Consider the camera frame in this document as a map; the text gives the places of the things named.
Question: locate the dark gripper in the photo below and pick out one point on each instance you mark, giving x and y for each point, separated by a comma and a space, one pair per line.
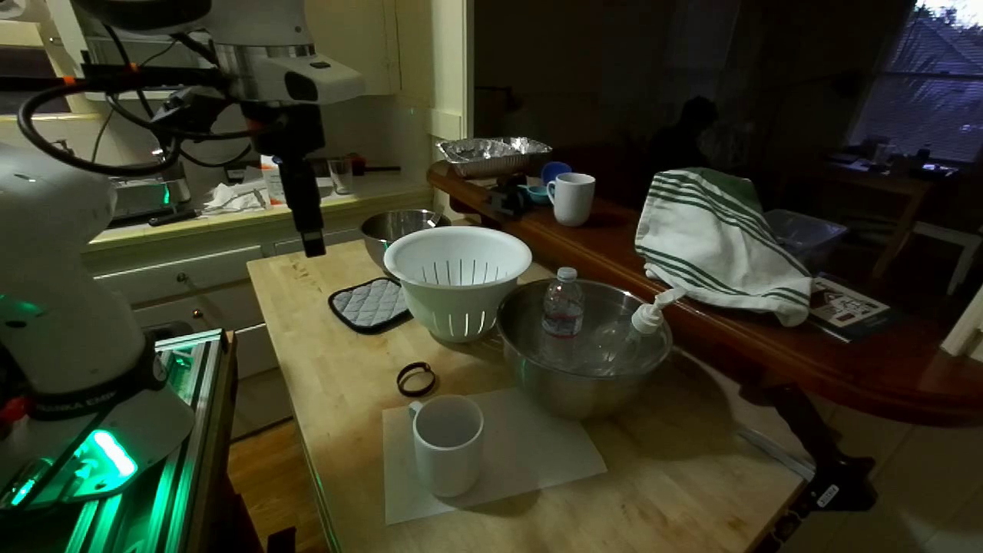
294, 138

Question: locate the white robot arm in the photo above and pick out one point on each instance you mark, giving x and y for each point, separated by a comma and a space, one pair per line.
66, 329

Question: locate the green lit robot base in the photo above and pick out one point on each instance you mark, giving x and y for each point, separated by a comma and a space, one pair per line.
128, 477

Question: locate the white cup on table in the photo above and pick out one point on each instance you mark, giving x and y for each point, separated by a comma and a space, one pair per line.
445, 440

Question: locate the small steel bowl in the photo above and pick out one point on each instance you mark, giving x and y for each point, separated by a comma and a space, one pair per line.
392, 226

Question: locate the grey quilted pot holder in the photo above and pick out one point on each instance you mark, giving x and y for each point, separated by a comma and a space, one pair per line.
371, 308

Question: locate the aluminium foil tray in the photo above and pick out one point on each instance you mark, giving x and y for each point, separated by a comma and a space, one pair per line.
489, 156

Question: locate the white plastic colander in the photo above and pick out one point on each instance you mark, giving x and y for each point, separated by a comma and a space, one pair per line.
456, 278

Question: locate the white mug on counter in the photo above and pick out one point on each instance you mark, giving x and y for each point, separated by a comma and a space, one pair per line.
573, 199

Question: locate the clear plastic water bottle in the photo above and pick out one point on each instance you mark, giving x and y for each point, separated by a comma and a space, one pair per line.
564, 307

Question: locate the large steel mixing bowl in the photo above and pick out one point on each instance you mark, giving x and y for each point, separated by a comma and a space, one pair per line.
597, 373

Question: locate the striped white dish towel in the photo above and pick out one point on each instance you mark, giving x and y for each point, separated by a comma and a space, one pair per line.
704, 232

